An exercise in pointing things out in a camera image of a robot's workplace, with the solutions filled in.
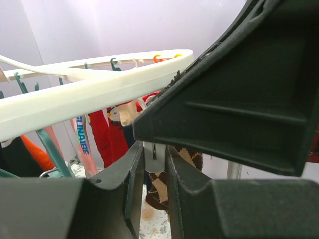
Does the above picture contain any orange t-shirt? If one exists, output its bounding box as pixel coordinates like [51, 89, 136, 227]
[21, 135, 55, 171]

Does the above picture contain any white clothes rack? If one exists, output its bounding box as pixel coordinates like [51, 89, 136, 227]
[227, 161, 242, 179]

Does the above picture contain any navy beige red sock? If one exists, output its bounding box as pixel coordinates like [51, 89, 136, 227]
[107, 98, 147, 126]

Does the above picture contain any black striped sock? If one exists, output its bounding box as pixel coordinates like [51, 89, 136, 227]
[0, 137, 43, 177]

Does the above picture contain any brown argyle sock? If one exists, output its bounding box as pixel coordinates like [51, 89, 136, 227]
[146, 146, 203, 214]

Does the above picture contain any pink patterned sock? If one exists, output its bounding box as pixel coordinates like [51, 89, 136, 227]
[44, 126, 64, 159]
[70, 116, 98, 178]

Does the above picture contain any white sock clip hanger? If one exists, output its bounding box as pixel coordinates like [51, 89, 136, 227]
[0, 49, 194, 141]

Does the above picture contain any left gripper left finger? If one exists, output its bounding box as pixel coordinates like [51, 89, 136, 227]
[0, 141, 144, 239]

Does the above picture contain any white hanger clip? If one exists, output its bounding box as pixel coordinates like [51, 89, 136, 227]
[143, 141, 166, 173]

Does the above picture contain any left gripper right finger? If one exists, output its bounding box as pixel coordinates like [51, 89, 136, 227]
[165, 146, 319, 239]

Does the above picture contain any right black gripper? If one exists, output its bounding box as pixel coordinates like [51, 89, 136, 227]
[133, 0, 319, 176]

